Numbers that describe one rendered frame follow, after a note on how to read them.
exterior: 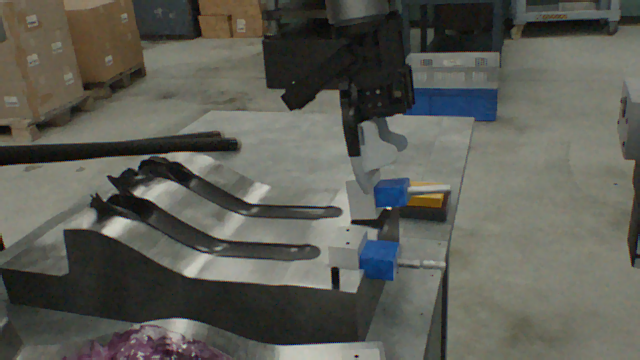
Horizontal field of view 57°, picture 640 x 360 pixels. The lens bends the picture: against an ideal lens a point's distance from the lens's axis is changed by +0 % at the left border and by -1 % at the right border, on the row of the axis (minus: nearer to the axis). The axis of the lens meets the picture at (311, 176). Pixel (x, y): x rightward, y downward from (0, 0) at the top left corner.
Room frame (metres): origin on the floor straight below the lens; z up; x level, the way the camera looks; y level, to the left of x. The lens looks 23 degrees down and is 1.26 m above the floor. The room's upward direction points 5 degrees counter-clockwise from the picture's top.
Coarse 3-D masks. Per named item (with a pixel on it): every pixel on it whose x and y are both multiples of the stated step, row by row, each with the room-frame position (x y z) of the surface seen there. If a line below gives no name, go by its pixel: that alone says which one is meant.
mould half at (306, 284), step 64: (192, 192) 0.78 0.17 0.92; (256, 192) 0.82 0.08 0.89; (320, 192) 0.81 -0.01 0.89; (64, 256) 0.72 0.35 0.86; (128, 256) 0.63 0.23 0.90; (192, 256) 0.64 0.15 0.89; (320, 256) 0.62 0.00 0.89; (128, 320) 0.64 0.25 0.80; (192, 320) 0.61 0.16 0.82; (256, 320) 0.58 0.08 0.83; (320, 320) 0.55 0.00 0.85
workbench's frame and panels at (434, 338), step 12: (456, 204) 0.95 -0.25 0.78; (444, 276) 1.30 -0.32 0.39; (444, 288) 1.30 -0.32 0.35; (444, 300) 1.30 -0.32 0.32; (444, 312) 1.30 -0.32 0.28; (432, 324) 0.63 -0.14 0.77; (444, 324) 1.30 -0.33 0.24; (432, 336) 1.11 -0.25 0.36; (444, 336) 1.30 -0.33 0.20; (432, 348) 1.11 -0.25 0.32; (444, 348) 1.30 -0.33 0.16
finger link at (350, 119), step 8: (344, 96) 0.72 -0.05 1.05; (344, 104) 0.70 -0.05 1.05; (344, 112) 0.70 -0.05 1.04; (352, 112) 0.69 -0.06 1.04; (344, 120) 0.69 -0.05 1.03; (352, 120) 0.69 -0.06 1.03; (344, 128) 0.69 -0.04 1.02; (352, 128) 0.69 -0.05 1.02; (344, 136) 0.69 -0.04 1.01; (352, 136) 0.69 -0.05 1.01; (352, 144) 0.69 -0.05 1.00; (352, 152) 0.69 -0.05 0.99
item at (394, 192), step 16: (352, 176) 0.72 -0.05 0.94; (368, 176) 0.71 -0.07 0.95; (352, 192) 0.70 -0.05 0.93; (384, 192) 0.69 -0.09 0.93; (400, 192) 0.68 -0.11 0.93; (416, 192) 0.69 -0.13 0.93; (432, 192) 0.69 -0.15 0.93; (448, 192) 0.68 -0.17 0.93; (352, 208) 0.70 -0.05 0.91; (368, 208) 0.69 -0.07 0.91
